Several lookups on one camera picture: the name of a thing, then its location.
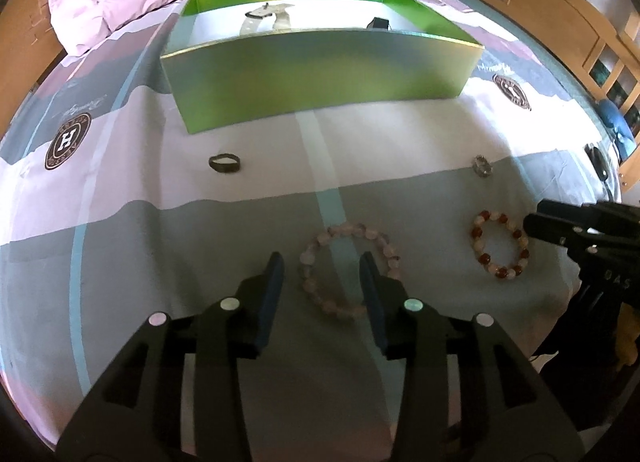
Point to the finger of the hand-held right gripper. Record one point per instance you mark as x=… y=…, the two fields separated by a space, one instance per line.
x=600 y=217
x=555 y=232

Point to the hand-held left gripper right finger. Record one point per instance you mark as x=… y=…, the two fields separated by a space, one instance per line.
x=372 y=302

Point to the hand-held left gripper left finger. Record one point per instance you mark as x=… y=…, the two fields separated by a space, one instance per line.
x=270 y=292

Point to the green cardboard box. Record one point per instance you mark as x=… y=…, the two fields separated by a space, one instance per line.
x=320 y=76

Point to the black watch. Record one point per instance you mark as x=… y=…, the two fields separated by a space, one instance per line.
x=377 y=24

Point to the wristwatch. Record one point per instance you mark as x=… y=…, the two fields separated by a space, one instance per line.
x=280 y=16

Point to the black wristband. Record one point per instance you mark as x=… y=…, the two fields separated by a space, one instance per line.
x=596 y=156

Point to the blue plush toy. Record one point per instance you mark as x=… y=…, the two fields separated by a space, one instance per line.
x=617 y=116

